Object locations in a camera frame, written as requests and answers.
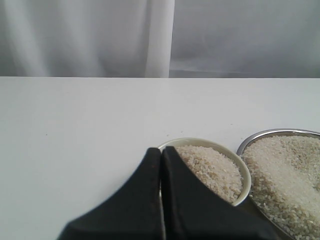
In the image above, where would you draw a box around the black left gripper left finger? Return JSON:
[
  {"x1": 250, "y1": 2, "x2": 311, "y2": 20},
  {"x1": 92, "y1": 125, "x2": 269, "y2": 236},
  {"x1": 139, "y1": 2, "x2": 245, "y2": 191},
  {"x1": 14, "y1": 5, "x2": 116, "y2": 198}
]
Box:
[{"x1": 59, "y1": 148, "x2": 163, "y2": 240}]

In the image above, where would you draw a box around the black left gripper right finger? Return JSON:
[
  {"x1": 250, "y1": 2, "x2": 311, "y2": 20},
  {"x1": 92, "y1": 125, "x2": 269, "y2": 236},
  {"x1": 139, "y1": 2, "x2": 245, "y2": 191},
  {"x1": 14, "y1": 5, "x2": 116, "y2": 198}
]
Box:
[{"x1": 161, "y1": 146, "x2": 277, "y2": 240}]

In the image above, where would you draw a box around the small cream ceramic bowl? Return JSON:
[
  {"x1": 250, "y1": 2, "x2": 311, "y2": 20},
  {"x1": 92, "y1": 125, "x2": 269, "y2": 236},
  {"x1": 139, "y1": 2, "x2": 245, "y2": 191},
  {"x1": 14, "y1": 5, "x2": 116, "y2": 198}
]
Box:
[{"x1": 158, "y1": 137, "x2": 252, "y2": 206}]

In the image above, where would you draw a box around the steel tray of rice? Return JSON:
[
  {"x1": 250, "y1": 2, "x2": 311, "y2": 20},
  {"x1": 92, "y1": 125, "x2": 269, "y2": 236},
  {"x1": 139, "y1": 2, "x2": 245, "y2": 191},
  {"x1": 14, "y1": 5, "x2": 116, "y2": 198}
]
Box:
[{"x1": 236, "y1": 128, "x2": 320, "y2": 240}]

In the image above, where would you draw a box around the white backdrop curtain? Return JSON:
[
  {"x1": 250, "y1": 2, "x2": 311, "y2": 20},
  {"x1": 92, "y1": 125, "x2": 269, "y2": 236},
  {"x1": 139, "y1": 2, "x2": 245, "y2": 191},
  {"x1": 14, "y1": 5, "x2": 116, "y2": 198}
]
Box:
[{"x1": 0, "y1": 0, "x2": 320, "y2": 78}]

